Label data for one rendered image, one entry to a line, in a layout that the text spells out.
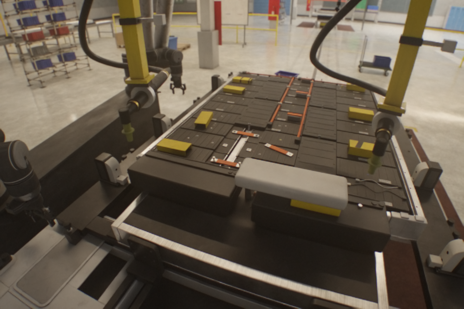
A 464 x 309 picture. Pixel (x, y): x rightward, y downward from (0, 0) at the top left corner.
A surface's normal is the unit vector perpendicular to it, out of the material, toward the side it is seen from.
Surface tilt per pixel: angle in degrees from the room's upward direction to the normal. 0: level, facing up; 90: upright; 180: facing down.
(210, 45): 90
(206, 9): 90
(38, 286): 0
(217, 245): 0
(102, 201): 0
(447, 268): 90
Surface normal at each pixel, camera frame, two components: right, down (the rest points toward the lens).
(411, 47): -0.57, 0.41
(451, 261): -0.34, 0.47
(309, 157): 0.00, -0.86
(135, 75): -0.06, 0.51
